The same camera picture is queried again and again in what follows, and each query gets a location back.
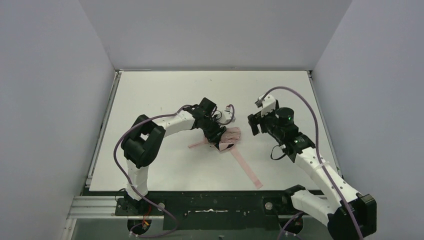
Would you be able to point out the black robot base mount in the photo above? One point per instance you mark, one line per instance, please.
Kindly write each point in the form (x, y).
(209, 210)

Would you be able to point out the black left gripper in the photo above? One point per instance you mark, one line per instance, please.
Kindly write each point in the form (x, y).
(216, 136)

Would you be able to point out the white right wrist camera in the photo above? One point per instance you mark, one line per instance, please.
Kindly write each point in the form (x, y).
(266, 104)

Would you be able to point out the pink folding umbrella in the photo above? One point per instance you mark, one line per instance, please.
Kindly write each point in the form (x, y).
(228, 143)

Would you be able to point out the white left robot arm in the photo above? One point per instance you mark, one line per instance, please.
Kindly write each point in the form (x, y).
(142, 142)

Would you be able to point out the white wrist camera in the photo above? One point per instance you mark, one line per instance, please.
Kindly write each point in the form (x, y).
(266, 104)
(227, 115)

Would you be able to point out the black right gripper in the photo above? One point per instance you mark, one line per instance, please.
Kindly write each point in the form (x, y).
(256, 122)

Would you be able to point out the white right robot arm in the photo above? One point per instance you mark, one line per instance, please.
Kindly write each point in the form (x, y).
(347, 214)

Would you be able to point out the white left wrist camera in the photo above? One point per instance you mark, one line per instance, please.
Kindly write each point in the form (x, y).
(227, 115)

